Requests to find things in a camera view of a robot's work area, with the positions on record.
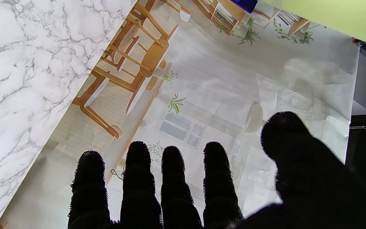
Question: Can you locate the yellow-green translucent file folder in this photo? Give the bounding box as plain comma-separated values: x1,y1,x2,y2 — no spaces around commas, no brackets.
259,0,366,44

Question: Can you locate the blue perforated plastic file rack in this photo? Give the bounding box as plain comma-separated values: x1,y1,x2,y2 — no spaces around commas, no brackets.
230,0,259,14

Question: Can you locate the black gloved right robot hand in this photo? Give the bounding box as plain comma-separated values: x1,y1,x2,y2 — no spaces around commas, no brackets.
68,111,366,229

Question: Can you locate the printed dining room backdrop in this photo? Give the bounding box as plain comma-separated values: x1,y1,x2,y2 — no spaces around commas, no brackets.
0,0,360,229

